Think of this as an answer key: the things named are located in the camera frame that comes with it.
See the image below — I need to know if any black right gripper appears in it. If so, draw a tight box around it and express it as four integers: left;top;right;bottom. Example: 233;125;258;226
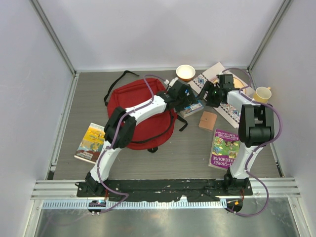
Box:
196;81;223;108

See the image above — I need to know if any blue comic book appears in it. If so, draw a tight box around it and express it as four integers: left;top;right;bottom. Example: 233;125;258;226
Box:
178;100;204;118

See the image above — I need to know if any red student backpack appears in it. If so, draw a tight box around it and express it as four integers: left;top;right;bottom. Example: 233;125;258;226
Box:
103;70;188;153

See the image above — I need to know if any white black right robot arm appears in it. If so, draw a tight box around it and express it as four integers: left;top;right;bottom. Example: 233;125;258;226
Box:
197;74;275;195

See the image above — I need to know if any brown leather wallet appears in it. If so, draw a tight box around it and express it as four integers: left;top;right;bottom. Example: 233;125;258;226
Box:
198;111;217;131

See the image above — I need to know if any white orange bowl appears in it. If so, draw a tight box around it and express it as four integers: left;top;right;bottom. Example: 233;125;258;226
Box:
176;65;196;82

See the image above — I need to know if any patterned white placemat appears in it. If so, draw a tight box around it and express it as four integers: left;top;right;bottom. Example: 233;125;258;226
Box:
189;62;255;128

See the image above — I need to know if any yellow bird plate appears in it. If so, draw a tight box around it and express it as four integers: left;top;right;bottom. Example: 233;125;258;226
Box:
212;76;247;93

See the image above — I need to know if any purple treehouse book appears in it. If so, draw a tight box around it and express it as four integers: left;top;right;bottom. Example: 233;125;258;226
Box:
208;129;240;170

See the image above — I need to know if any yellow mug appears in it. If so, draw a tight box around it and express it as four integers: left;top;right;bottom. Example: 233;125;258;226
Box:
253;87;272;103

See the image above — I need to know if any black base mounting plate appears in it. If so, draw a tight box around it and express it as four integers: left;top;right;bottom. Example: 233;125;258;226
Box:
75;178;253;202

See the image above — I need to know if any yellow illustrated book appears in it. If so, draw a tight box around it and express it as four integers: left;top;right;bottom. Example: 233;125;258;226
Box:
74;123;105;164

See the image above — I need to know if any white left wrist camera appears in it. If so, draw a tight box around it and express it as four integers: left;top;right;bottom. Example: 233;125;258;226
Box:
164;77;178;87

